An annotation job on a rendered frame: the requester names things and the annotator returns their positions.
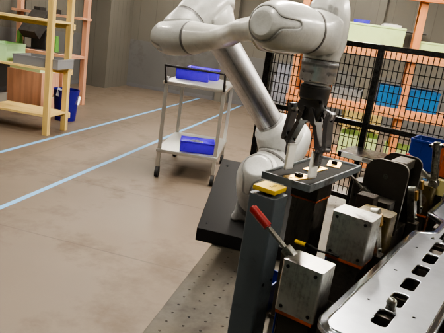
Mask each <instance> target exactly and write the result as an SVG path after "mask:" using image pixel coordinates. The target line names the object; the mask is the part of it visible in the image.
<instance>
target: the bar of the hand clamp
mask: <svg viewBox="0 0 444 333"><path fill-rule="evenodd" d="M429 146H430V147H431V148H433V153H432V162H431V178H430V180H435V181H436V182H437V187H438V179H439V164H440V156H441V149H442V148H444V145H443V144H441V142H438V141H435V142H433V143H432V144H429Z"/></svg>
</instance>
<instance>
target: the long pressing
mask: <svg viewBox="0 0 444 333"><path fill-rule="evenodd" d="M427 216H428V217H429V218H430V219H432V220H434V221H435V222H436V223H438V224H439V226H438V227H437V228H436V229H435V230H434V231H418V230H415V231H411V232H410V233H409V234H408V235H406V236H405V237H404V238H403V239H402V240H401V241H400V242H399V243H398V244H397V245H396V246H395V247H394V248H393V249H392V250H391V251H390V252H388V253H387V254H386V255H385V256H384V257H383V258H382V259H381V260H379V261H378V262H377V263H376V264H375V265H374V266H373V267H372V268H371V269H370V270H369V271H368V272H367V273H366V274H365V275H364V276H362V277H361V278H360V279H359V280H358V281H357V282H356V283H355V284H353V285H352V286H351V287H350V288H349V289H348V290H347V291H346V292H345V293H344V294H343V295H342V296H341V297H340V298H339V299H338V300H337V301H335V302H334V303H333V304H332V305H331V306H330V307H329V308H328V309H326V310H325V311H324V312H323V313H322V314H321V315H320V316H319V318H318V324H317V326H318V329H319V330H320V331H321V332H322V333H437V332H438V330H439V329H440V327H441V325H442V323H443V321H444V251H443V253H442V254H441V255H437V254H434V253H431V252H430V250H431V249H432V248H433V247H434V246H435V244H442V245H444V242H442V240H441V239H440V238H441V237H442V236H443V235H444V198H443V199H442V200H441V201H440V202H438V203H437V204H436V205H435V206H434V207H433V208H431V209H430V210H429V211H428V213H427ZM431 237H435V238H434V239H431ZM426 255H430V256H434V257H436V258H438V259H437V261H436V262H435V264H428V263H426V262H423V261H422V260H423V259H424V258H425V257H426ZM417 266H421V267H424V268H427V269H428V270H429V272H428V273H427V274H426V275H425V277H421V276H417V275H415V274H413V273H412V272H413V271H414V270H415V268H416V267H417ZM396 270H397V271H396ZM406 279H412V280H414V281H417V282H418V283H419V285H418V286H417V288H415V290H414V291H408V290H407V289H403V288H401V287H400V286H401V285H402V284H403V283H404V281H405V280H406ZM395 293H397V294H400V295H403V296H405V297H407V298H408V299H407V301H406V302H405V304H403V306H402V307H401V308H398V307H397V308H396V310H395V311H394V312H392V311H390V310H388V309H385V307H386V303H387V299H388V298H389V297H392V296H393V295H394V294H395ZM367 299H370V300H367ZM379 311H386V312H388V313H391V314H393V315H394V318H393V319H392V320H391V322H390V323H389V324H388V326H387V327H381V326H378V325H376V324H373V323H372V322H371V321H372V320H373V318H374V317H375V316H376V315H377V313H378V312H379ZM413 317H414V318H413Z"/></svg>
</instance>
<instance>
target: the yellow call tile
mask: <svg viewBox="0 0 444 333"><path fill-rule="evenodd" d="M253 189H255V190H259V191H261V192H263V193H265V194H267V195H273V196H275V195H278V194H280V193H283V192H286V189H287V187H285V186H282V185H279V184H275V183H273V182H269V181H267V180H265V181H263V182H259V183H256V184H254V185H253Z"/></svg>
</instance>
